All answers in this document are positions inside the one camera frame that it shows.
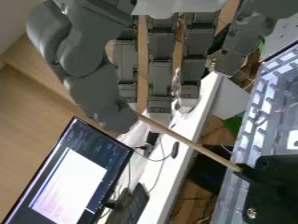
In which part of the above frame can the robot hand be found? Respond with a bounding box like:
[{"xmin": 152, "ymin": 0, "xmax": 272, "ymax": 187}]
[{"xmin": 24, "ymin": 0, "xmax": 298, "ymax": 135}]

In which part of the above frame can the thin wooden stick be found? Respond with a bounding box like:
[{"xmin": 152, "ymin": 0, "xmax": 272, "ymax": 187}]
[{"xmin": 133, "ymin": 110, "xmax": 245, "ymax": 174}]

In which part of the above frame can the white desk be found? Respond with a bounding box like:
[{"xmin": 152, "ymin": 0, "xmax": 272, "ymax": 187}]
[{"xmin": 111, "ymin": 71, "xmax": 253, "ymax": 224}]

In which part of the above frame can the black computer mouse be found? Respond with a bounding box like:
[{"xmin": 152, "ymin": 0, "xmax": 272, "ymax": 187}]
[{"xmin": 169, "ymin": 141, "xmax": 181, "ymax": 160}]

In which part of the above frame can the computer monitor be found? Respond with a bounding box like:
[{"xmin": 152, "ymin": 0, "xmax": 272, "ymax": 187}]
[{"xmin": 0, "ymin": 115, "xmax": 136, "ymax": 224}]

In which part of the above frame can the clear box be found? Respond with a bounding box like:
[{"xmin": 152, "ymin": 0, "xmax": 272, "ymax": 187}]
[{"xmin": 220, "ymin": 42, "xmax": 298, "ymax": 224}]

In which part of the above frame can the black keyboard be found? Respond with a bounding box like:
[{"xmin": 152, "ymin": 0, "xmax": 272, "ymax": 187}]
[{"xmin": 104, "ymin": 182, "xmax": 152, "ymax": 224}]

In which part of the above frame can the black plate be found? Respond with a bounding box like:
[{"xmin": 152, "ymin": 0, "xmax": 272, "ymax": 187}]
[{"xmin": 234, "ymin": 153, "xmax": 298, "ymax": 224}]

